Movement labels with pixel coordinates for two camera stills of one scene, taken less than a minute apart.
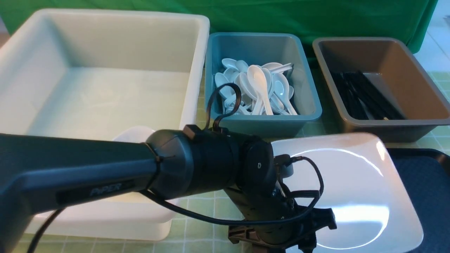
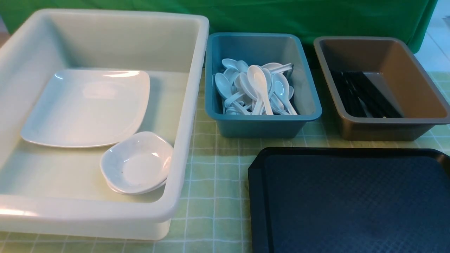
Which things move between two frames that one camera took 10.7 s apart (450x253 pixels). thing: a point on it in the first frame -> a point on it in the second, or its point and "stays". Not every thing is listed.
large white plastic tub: x=89 y=75 stays
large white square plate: x=354 y=174 -> x=82 y=108
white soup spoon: x=258 y=77 stays
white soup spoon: x=281 y=87 stays
